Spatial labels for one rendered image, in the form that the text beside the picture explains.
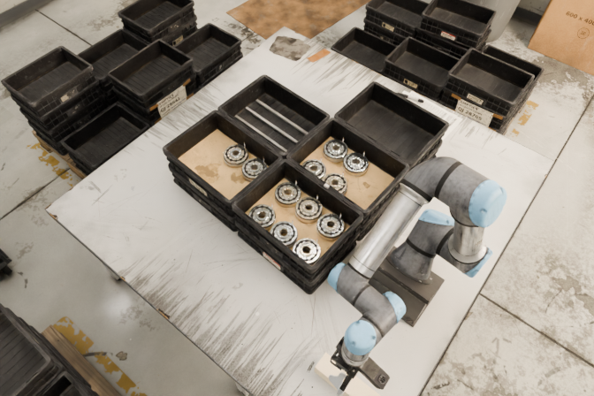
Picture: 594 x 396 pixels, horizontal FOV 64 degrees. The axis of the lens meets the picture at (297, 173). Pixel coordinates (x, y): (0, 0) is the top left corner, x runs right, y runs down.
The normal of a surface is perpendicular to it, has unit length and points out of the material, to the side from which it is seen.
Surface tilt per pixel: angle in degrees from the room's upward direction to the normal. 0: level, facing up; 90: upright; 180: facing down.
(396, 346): 0
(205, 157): 0
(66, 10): 0
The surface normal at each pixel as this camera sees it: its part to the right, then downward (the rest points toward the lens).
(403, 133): 0.01, -0.59
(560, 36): -0.58, 0.43
